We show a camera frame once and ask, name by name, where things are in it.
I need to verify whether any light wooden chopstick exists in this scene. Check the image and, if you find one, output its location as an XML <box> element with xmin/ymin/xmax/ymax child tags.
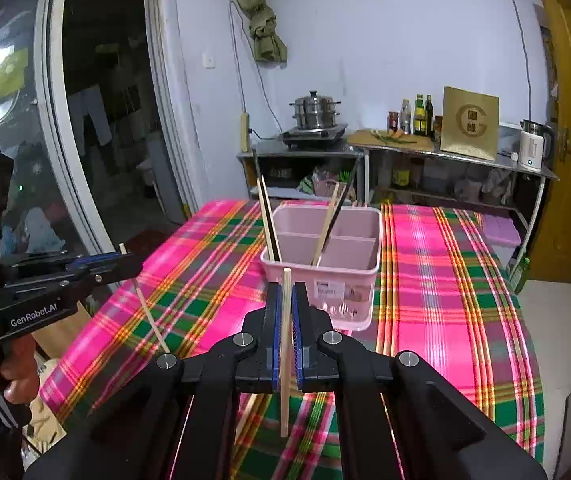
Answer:
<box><xmin>118</xmin><ymin>243</ymin><xmax>171</xmax><ymax>354</ymax></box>
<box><xmin>279</xmin><ymin>268</ymin><xmax>293</xmax><ymax>439</ymax></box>
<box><xmin>311</xmin><ymin>182</ymin><xmax>341</xmax><ymax>266</ymax></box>
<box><xmin>256</xmin><ymin>177</ymin><xmax>278</xmax><ymax>261</ymax></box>

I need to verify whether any black chopstick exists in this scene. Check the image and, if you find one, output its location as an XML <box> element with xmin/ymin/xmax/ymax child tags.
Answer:
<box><xmin>252</xmin><ymin>148</ymin><xmax>281</xmax><ymax>261</ymax></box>

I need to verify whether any person's left hand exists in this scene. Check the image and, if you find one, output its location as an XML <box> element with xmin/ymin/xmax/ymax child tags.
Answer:
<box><xmin>0</xmin><ymin>335</ymin><xmax>39</xmax><ymax>404</ymax></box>

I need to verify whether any pink plaid tablecloth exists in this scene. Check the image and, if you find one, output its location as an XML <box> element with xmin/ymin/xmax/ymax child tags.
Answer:
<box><xmin>40</xmin><ymin>200</ymin><xmax>545</xmax><ymax>479</ymax></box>

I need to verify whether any pink plastic utensil holder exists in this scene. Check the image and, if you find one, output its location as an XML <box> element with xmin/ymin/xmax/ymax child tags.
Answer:
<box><xmin>261</xmin><ymin>202</ymin><xmax>383</xmax><ymax>332</ymax></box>

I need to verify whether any purple storage box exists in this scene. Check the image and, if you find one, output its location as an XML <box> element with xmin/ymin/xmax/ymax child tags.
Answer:
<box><xmin>482</xmin><ymin>214</ymin><xmax>521</xmax><ymax>248</ymax></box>

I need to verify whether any white power strip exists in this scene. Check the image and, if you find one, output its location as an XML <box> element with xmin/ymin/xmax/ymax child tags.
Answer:
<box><xmin>240</xmin><ymin>112</ymin><xmax>251</xmax><ymax>153</ymax></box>

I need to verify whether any metal shelf table left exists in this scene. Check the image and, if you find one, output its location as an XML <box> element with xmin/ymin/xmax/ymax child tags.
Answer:
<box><xmin>237</xmin><ymin>140</ymin><xmax>371</xmax><ymax>204</ymax></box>

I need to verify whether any metal shelf table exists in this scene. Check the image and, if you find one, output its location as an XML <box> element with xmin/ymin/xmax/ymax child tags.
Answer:
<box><xmin>237</xmin><ymin>140</ymin><xmax>371</xmax><ymax>204</ymax></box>
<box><xmin>353</xmin><ymin>141</ymin><xmax>557</xmax><ymax>276</ymax></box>

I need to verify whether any yellow oil jug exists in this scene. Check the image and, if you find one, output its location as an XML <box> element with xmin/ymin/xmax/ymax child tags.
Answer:
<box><xmin>392</xmin><ymin>158</ymin><xmax>411</xmax><ymax>188</ymax></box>

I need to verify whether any pink woven basket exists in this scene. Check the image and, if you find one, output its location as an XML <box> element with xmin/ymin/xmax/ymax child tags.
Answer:
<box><xmin>311</xmin><ymin>171</ymin><xmax>337</xmax><ymax>198</ymax></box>

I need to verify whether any metal shelf table right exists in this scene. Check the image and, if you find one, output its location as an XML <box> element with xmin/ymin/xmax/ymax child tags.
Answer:
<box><xmin>353</xmin><ymin>141</ymin><xmax>557</xmax><ymax>276</ymax></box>

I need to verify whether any black induction cooker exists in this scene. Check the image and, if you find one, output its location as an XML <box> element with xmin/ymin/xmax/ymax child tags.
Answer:
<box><xmin>279</xmin><ymin>124</ymin><xmax>347</xmax><ymax>148</ymax></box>

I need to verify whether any stainless steel steamer pot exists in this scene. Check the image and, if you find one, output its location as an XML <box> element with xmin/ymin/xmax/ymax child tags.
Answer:
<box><xmin>291</xmin><ymin>91</ymin><xmax>341</xmax><ymax>130</ymax></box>

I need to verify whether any wooden cutting board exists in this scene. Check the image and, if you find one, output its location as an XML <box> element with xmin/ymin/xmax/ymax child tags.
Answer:
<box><xmin>347</xmin><ymin>129</ymin><xmax>434</xmax><ymax>152</ymax></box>

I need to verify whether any green oil bottle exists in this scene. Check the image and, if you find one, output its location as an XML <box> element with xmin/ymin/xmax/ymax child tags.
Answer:
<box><xmin>413</xmin><ymin>94</ymin><xmax>427</xmax><ymax>136</ymax></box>

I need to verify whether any gold cardboard box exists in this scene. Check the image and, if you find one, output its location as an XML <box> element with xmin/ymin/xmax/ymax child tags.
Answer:
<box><xmin>439</xmin><ymin>87</ymin><xmax>499</xmax><ymax>160</ymax></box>

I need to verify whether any red lid jar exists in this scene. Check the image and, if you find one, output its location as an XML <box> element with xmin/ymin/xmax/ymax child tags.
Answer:
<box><xmin>387</xmin><ymin>112</ymin><xmax>398</xmax><ymax>132</ymax></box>

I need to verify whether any clear plastic bottle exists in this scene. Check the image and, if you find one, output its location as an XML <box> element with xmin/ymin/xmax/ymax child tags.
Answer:
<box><xmin>399</xmin><ymin>99</ymin><xmax>412</xmax><ymax>134</ymax></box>

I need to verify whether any dark sauce bottle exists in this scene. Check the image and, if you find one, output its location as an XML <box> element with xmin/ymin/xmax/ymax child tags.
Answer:
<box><xmin>425</xmin><ymin>94</ymin><xmax>435</xmax><ymax>139</ymax></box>

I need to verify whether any white electric kettle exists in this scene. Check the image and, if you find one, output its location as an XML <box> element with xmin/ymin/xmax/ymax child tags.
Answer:
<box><xmin>519</xmin><ymin>119</ymin><xmax>555</xmax><ymax>170</ymax></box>

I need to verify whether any green hanging cloth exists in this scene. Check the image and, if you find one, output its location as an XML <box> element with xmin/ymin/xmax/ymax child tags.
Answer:
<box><xmin>237</xmin><ymin>0</ymin><xmax>287</xmax><ymax>64</ymax></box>

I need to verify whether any white wall switch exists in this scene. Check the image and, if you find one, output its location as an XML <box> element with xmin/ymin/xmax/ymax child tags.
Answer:
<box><xmin>202</xmin><ymin>52</ymin><xmax>216</xmax><ymax>70</ymax></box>

